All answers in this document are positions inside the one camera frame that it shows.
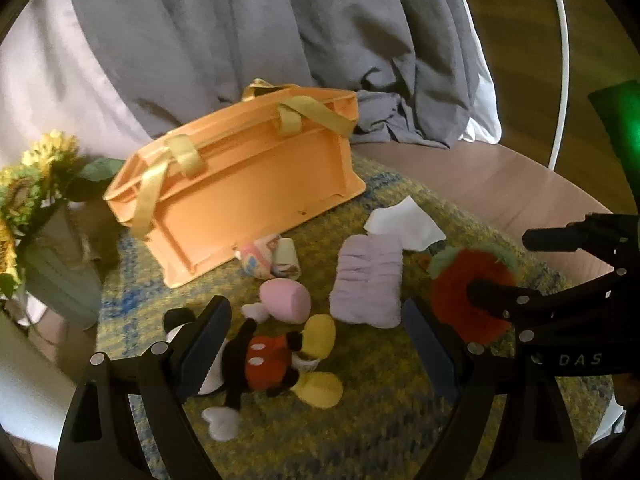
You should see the pink plush toy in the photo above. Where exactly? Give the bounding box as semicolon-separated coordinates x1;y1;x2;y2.
259;280;312;324

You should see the grey curtain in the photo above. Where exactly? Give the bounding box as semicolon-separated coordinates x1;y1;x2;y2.
65;0;493;148

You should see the orange plastic basket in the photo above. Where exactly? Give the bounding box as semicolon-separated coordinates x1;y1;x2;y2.
102;78;367;289

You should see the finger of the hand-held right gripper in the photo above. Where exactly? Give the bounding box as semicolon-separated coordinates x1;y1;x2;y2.
522;214;640;262
466;264;622;334

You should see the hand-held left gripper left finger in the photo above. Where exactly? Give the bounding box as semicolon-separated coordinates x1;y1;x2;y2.
54;295;233;480

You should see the white curtain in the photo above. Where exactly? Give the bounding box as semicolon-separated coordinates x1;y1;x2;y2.
457;10;502;146

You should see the red furry plush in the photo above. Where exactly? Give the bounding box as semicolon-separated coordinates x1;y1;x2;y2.
427;245;521;346

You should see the white cloth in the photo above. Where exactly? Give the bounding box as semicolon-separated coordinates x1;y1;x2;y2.
363;196;447;253

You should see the sunflower bouquet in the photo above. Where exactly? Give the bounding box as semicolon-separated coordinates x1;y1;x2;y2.
0;130;126;301

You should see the lavender ruffled cloth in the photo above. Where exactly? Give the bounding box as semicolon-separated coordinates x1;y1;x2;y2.
328;234;405;330

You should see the mouse plush toy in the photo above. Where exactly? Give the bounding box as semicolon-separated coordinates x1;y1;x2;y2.
164;302;343;443

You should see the white flower pot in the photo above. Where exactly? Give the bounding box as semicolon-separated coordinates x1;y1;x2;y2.
0;305;76;451

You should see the green vase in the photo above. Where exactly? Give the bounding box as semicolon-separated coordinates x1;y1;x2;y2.
22;200;121;331

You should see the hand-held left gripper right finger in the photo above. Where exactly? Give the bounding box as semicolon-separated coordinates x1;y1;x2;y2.
402;297;586;480

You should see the yellow plaid blanket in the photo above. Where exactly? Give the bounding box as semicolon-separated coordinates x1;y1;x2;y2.
97;155;616;480

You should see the pink curtain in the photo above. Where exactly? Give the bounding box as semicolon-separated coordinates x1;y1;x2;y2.
0;0;151;171

